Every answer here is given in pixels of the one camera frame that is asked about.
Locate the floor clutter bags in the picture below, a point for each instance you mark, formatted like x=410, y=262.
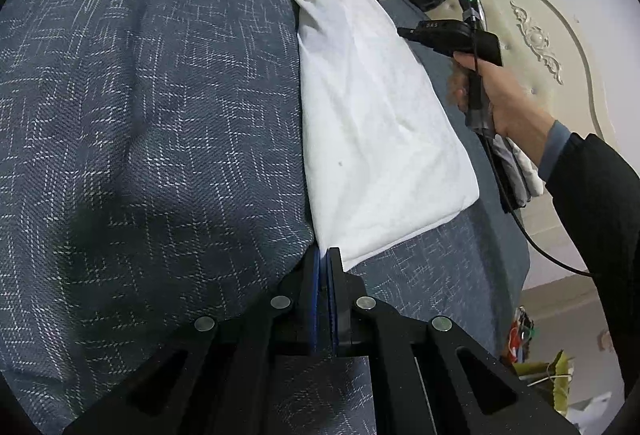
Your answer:
x=568, y=360

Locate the white polo shirt black collar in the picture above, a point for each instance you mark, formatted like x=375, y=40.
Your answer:
x=382, y=161

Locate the person right forearm dark sleeve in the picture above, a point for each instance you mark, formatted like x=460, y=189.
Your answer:
x=596, y=195

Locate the blue patterned bed sheet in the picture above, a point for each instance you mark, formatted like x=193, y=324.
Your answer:
x=152, y=174

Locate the folded white clothes stack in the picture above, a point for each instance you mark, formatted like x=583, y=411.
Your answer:
x=517, y=174

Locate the cream tufted headboard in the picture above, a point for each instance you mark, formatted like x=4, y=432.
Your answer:
x=571, y=56

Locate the person right hand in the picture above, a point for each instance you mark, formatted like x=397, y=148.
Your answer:
x=515, y=115

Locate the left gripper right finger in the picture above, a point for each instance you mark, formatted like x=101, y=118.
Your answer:
x=430, y=377

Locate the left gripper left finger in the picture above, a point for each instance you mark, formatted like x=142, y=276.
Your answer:
x=215, y=373

